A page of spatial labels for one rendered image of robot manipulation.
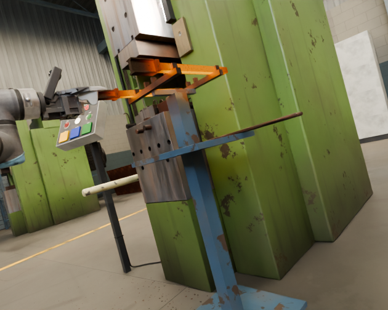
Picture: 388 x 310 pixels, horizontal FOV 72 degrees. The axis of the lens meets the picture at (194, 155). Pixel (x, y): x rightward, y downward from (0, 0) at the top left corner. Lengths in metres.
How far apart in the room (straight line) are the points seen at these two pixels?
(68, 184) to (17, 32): 6.32
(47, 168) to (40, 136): 0.65
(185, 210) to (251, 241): 0.36
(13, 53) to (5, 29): 0.78
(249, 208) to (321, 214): 0.50
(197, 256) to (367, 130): 5.35
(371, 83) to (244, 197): 5.22
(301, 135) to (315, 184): 0.29
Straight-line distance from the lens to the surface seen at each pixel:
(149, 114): 1.51
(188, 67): 0.95
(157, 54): 1.64
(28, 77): 10.44
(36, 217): 6.17
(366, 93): 6.32
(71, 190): 6.21
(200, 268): 1.43
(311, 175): 1.63
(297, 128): 1.61
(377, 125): 6.32
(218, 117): 1.33
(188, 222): 1.35
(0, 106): 0.89
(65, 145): 1.96
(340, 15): 7.29
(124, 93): 1.06
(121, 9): 1.72
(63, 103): 0.94
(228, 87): 1.29
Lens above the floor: 0.68
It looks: level
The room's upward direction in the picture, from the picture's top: 15 degrees counter-clockwise
